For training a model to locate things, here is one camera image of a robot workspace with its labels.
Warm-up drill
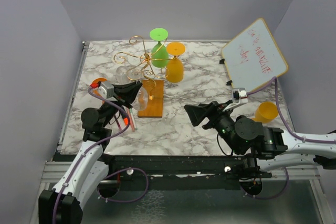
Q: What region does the clear wine glass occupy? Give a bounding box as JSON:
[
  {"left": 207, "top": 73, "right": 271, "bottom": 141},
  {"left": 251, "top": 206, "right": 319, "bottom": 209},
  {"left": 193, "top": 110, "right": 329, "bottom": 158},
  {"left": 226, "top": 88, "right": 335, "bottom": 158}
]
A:
[
  {"left": 132, "top": 87, "right": 149, "bottom": 111},
  {"left": 115, "top": 66, "right": 143, "bottom": 84}
]

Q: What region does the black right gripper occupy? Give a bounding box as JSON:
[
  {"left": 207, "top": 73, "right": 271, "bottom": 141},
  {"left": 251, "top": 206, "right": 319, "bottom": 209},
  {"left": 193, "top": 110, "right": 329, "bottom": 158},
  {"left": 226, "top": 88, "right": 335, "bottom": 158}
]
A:
[{"left": 184, "top": 100, "right": 241, "bottom": 154}]

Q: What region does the pink pen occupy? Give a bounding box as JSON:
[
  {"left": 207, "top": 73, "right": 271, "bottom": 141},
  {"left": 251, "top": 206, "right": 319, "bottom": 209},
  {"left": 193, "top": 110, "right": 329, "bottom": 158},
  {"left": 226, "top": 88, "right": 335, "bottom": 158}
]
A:
[{"left": 115, "top": 118, "right": 122, "bottom": 131}]

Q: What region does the orange highlighter marker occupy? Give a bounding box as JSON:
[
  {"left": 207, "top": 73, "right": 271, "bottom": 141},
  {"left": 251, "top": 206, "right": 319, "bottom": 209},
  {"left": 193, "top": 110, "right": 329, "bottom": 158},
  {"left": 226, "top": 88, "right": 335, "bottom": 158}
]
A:
[{"left": 120, "top": 111, "right": 130, "bottom": 126}]

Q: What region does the green white pen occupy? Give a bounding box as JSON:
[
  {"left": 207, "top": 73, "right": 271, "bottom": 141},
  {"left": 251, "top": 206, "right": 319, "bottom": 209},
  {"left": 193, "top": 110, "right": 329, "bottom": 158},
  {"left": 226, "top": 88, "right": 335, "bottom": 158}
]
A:
[{"left": 128, "top": 109, "right": 138, "bottom": 131}]

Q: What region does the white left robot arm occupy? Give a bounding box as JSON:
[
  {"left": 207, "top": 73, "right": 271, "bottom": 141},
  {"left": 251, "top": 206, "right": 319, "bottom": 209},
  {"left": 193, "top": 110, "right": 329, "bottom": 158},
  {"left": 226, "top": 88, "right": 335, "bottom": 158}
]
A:
[{"left": 38, "top": 81, "right": 142, "bottom": 223}]

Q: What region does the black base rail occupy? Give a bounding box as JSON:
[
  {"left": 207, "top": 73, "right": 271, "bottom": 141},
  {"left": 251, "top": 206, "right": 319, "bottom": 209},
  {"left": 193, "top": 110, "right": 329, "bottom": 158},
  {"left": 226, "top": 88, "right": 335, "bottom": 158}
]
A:
[{"left": 100, "top": 154, "right": 271, "bottom": 191}]

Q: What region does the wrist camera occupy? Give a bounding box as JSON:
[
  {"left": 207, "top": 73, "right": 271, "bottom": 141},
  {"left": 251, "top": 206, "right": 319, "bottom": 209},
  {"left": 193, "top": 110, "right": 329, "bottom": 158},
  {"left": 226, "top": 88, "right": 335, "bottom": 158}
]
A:
[
  {"left": 98, "top": 81, "right": 114, "bottom": 100},
  {"left": 224, "top": 88, "right": 248, "bottom": 111}
]

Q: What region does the wooden rack base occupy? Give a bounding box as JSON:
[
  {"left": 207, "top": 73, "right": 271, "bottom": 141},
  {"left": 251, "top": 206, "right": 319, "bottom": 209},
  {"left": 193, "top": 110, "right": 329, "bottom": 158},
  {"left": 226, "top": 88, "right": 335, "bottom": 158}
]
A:
[{"left": 138, "top": 80, "right": 164, "bottom": 118}]

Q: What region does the orange plastic wine glass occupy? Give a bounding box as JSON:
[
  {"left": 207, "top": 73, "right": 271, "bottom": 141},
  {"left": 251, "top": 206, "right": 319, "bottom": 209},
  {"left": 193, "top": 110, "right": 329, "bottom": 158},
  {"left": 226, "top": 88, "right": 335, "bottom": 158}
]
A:
[{"left": 90, "top": 78, "right": 107, "bottom": 96}]

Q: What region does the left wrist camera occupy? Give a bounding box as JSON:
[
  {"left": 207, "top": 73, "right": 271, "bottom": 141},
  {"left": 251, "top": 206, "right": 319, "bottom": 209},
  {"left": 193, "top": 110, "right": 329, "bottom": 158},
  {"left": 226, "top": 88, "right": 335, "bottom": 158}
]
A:
[{"left": 98, "top": 81, "right": 114, "bottom": 100}]

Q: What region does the gold wire glass rack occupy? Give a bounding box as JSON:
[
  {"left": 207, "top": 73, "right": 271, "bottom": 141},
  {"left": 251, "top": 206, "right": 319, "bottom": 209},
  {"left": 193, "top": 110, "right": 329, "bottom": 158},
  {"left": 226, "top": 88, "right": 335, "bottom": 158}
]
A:
[{"left": 113, "top": 35, "right": 169, "bottom": 85}]

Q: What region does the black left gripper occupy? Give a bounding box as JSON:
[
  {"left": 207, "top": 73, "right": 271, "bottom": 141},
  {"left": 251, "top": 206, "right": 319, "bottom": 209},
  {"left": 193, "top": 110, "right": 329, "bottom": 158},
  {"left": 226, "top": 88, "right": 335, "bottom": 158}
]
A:
[{"left": 100, "top": 80, "right": 142, "bottom": 127}]

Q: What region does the yellow plastic wine glass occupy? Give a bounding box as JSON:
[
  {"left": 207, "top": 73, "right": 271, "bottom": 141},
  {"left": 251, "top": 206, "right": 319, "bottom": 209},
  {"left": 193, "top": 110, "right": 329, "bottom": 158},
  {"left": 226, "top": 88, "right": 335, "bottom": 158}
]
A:
[{"left": 166, "top": 42, "right": 185, "bottom": 83}]

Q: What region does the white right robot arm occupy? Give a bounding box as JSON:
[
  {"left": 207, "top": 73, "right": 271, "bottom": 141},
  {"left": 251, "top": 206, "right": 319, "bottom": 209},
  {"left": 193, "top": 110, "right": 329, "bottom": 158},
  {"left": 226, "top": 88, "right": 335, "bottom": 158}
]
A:
[{"left": 184, "top": 99, "right": 335, "bottom": 179}]

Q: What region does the yellow-framed whiteboard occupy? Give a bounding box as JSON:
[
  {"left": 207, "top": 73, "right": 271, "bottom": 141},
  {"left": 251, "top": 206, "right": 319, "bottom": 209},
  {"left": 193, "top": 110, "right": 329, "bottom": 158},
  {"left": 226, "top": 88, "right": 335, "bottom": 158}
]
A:
[{"left": 221, "top": 18, "right": 288, "bottom": 92}]

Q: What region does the green plastic wine glass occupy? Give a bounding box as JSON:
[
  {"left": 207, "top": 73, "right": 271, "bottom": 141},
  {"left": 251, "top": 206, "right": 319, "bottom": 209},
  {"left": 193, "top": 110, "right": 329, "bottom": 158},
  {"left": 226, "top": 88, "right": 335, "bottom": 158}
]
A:
[{"left": 150, "top": 28, "right": 169, "bottom": 68}]

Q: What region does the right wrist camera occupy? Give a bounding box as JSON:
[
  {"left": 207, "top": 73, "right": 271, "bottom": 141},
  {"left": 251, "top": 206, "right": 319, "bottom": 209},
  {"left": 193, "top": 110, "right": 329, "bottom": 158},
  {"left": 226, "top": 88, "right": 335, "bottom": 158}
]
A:
[{"left": 224, "top": 88, "right": 248, "bottom": 111}]

